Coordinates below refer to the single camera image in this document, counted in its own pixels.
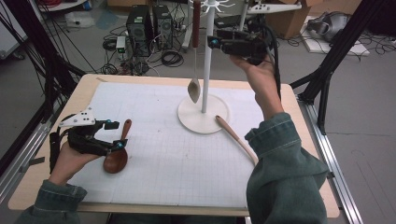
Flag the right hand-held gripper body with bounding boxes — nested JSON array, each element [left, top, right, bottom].
[[219, 1, 303, 66]]

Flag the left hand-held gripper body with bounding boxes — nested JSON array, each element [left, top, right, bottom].
[[58, 106, 113, 157]]

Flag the dark brown wooden spoon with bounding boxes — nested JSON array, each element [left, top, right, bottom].
[[103, 119, 133, 175]]

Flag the white utensil rack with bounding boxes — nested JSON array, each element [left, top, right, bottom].
[[177, 0, 236, 135]]

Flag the light wooden spoon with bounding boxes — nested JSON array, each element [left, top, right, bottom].
[[215, 115, 260, 166]]

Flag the person's left hand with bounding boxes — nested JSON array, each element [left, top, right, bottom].
[[49, 142, 101, 187]]

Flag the person's right hand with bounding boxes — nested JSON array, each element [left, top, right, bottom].
[[230, 55, 281, 98]]

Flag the black flat box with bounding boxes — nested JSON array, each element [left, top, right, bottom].
[[214, 14, 244, 30]]

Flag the white stand leg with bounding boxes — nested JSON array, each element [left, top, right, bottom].
[[181, 0, 196, 52], [237, 0, 250, 32]]

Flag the cardboard box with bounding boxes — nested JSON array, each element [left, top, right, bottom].
[[255, 0, 316, 40]]

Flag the black computer tower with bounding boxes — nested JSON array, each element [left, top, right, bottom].
[[125, 4, 154, 59], [152, 4, 174, 50]]

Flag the white grid mat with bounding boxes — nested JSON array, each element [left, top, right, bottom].
[[66, 81, 283, 209]]

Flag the small white device box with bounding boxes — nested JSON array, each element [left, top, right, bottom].
[[115, 35, 127, 54]]

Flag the grey bag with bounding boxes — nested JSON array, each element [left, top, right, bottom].
[[306, 11, 352, 43]]

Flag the clear plastic bag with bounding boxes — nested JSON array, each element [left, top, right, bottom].
[[64, 11, 96, 29]]

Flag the white foam board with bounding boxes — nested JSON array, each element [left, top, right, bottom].
[[300, 17, 372, 57]]

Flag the white cabinet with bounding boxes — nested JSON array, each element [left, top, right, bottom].
[[0, 0, 28, 60]]

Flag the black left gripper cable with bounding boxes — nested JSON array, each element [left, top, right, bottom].
[[49, 114, 77, 174]]

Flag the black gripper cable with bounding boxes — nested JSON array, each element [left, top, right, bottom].
[[264, 24, 283, 101], [49, 114, 77, 174]]

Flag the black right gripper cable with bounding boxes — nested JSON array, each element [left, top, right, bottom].
[[264, 24, 283, 101]]

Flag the black floor cables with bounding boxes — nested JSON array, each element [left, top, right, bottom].
[[276, 29, 309, 50]]

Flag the aluminium rail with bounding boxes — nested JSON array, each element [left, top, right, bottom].
[[297, 96, 364, 224], [0, 119, 54, 203]]

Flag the black metal frame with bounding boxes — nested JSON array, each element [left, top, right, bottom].
[[289, 0, 387, 135], [0, 0, 87, 124]]

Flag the small coiled black cable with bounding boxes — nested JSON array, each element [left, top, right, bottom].
[[102, 37, 118, 52]]

